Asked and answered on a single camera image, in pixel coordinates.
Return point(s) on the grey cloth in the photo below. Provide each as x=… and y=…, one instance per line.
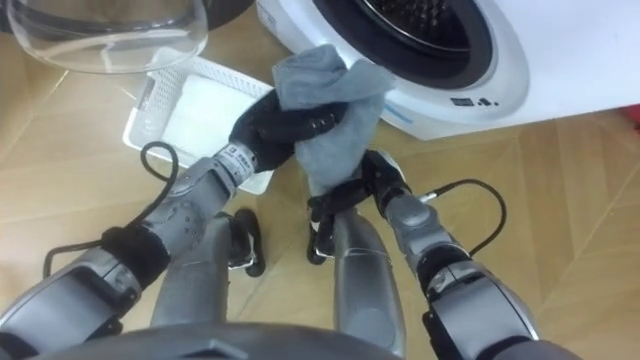
x=330, y=145

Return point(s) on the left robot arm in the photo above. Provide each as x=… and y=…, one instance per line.
x=190, y=210

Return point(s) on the white plastic laundry basket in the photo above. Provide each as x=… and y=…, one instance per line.
x=160, y=85

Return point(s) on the robot body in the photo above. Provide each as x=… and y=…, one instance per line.
x=200, y=345

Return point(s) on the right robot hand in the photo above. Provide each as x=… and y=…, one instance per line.
x=382, y=175

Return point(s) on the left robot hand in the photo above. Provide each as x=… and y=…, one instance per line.
x=272, y=132

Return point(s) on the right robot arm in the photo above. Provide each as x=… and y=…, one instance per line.
x=475, y=310

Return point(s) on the robot legs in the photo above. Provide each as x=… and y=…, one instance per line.
x=360, y=280

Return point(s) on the white washing machine tower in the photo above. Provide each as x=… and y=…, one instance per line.
x=575, y=60

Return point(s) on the red object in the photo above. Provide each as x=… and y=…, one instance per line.
x=632, y=117

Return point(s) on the open washing machine door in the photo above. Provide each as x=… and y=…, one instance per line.
x=100, y=50

